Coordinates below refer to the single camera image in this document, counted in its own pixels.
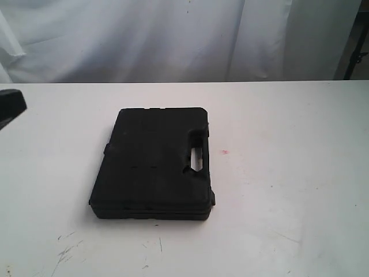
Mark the black plastic tool case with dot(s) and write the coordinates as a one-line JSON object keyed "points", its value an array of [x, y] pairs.
{"points": [[155, 166]]}

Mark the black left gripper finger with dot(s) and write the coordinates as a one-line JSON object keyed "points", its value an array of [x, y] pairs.
{"points": [[12, 104]]}

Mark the white backdrop curtain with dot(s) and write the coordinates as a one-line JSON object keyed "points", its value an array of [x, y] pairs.
{"points": [[172, 41]]}

